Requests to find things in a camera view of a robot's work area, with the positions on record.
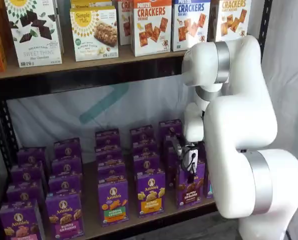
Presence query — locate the white translucent curtain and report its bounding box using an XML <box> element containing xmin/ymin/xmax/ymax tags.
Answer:
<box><xmin>260</xmin><ymin>0</ymin><xmax>298</xmax><ymax>240</ymax></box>

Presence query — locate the blue sea salt crackers box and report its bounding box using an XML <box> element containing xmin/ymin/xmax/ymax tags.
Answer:
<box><xmin>171</xmin><ymin>0</ymin><xmax>211</xmax><ymax>53</ymax></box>

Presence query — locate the purple Annie's box pink label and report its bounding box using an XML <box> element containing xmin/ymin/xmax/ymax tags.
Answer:
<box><xmin>0</xmin><ymin>199</ymin><xmax>44</xmax><ymax>240</ymax></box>
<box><xmin>6</xmin><ymin>179</ymin><xmax>44</xmax><ymax>204</ymax></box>
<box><xmin>10</xmin><ymin>161</ymin><xmax>44</xmax><ymax>184</ymax></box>
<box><xmin>16</xmin><ymin>146</ymin><xmax>49</xmax><ymax>166</ymax></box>

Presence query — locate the Simple Mills almond bar box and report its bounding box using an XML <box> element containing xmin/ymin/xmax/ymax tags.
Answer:
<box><xmin>69</xmin><ymin>5</ymin><xmax>120</xmax><ymax>62</ymax></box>
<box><xmin>70</xmin><ymin>0</ymin><xmax>114</xmax><ymax>9</ymax></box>

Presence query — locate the black metal shelf rack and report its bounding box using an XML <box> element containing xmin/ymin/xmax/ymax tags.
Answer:
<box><xmin>0</xmin><ymin>0</ymin><xmax>274</xmax><ymax>240</ymax></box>

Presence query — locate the white Sweet Thins box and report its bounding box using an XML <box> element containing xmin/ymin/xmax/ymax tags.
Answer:
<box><xmin>54</xmin><ymin>0</ymin><xmax>65</xmax><ymax>54</ymax></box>
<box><xmin>4</xmin><ymin>0</ymin><xmax>63</xmax><ymax>69</ymax></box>

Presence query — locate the orange cheddar pretzel crackers box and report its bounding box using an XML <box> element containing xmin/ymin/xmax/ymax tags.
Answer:
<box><xmin>130</xmin><ymin>0</ymin><xmax>172</xmax><ymax>58</ymax></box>

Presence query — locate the red-orange pretzel crackers box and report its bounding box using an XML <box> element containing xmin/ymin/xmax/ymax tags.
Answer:
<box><xmin>117</xmin><ymin>0</ymin><xmax>133</xmax><ymax>47</ymax></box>

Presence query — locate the purple Annie's box yellow label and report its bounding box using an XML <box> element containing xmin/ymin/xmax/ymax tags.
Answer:
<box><xmin>136</xmin><ymin>169</ymin><xmax>167</xmax><ymax>219</ymax></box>
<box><xmin>133</xmin><ymin>154</ymin><xmax>163</xmax><ymax>174</ymax></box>
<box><xmin>129</xmin><ymin>125</ymin><xmax>155</xmax><ymax>145</ymax></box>
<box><xmin>131</xmin><ymin>140</ymin><xmax>159</xmax><ymax>159</ymax></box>

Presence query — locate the purple Annie's box brown label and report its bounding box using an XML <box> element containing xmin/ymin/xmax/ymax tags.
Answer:
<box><xmin>176</xmin><ymin>161</ymin><xmax>206</xmax><ymax>210</ymax></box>
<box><xmin>158</xmin><ymin>120</ymin><xmax>184</xmax><ymax>139</ymax></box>
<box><xmin>165</xmin><ymin>146</ymin><xmax>182</xmax><ymax>192</ymax></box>
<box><xmin>163</xmin><ymin>134</ymin><xmax>184</xmax><ymax>151</ymax></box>

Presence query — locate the white sheet with teal print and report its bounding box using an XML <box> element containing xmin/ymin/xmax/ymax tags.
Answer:
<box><xmin>6</xmin><ymin>74</ymin><xmax>205</xmax><ymax>161</ymax></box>

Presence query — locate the purple Annie's box teal label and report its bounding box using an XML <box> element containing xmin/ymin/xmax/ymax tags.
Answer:
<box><xmin>204</xmin><ymin>171</ymin><xmax>215</xmax><ymax>200</ymax></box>

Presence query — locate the yellow honey mustard crackers box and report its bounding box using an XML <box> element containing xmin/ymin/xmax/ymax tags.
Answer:
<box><xmin>207</xmin><ymin>0</ymin><xmax>253</xmax><ymax>43</ymax></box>

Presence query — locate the wooden shelf board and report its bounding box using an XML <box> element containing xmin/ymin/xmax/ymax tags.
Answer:
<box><xmin>0</xmin><ymin>43</ymin><xmax>190</xmax><ymax>81</ymax></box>
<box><xmin>13</xmin><ymin>139</ymin><xmax>219</xmax><ymax>240</ymax></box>

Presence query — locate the black camera cable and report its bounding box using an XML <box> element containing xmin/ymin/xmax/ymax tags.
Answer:
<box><xmin>180</xmin><ymin>147</ymin><xmax>191</xmax><ymax>173</ymax></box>

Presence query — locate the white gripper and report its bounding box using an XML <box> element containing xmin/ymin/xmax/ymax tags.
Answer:
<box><xmin>181</xmin><ymin>144</ymin><xmax>200</xmax><ymax>183</ymax></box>

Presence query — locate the purple Annie's box green label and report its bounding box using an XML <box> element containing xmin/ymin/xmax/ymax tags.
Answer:
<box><xmin>97</xmin><ymin>161</ymin><xmax>128</xmax><ymax>183</ymax></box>
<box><xmin>94</xmin><ymin>145</ymin><xmax>124</xmax><ymax>166</ymax></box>
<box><xmin>97</xmin><ymin>178</ymin><xmax>130</xmax><ymax>228</ymax></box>
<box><xmin>94</xmin><ymin>128</ymin><xmax>122</xmax><ymax>150</ymax></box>

